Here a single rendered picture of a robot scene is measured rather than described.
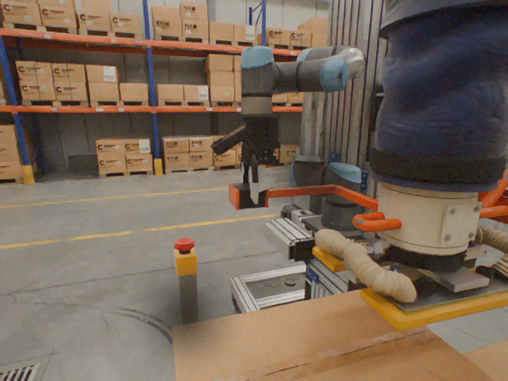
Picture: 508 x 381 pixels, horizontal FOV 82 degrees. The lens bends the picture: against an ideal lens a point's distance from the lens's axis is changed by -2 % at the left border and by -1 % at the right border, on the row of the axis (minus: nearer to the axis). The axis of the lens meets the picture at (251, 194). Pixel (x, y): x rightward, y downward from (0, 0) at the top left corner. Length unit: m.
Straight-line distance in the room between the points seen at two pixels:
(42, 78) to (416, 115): 7.55
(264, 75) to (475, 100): 0.40
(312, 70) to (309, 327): 0.62
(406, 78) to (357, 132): 0.75
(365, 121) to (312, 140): 0.29
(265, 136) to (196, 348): 0.52
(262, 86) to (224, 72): 7.08
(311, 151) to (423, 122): 0.62
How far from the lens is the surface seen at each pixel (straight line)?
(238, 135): 0.72
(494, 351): 1.63
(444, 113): 0.57
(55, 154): 9.09
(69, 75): 7.68
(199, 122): 8.91
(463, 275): 0.68
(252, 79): 0.72
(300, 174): 1.14
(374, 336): 0.82
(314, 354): 0.74
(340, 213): 1.12
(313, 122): 1.14
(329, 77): 0.75
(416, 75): 0.58
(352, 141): 1.31
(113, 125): 8.84
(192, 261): 1.02
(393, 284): 0.55
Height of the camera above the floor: 1.45
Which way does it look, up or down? 15 degrees down
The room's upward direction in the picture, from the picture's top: straight up
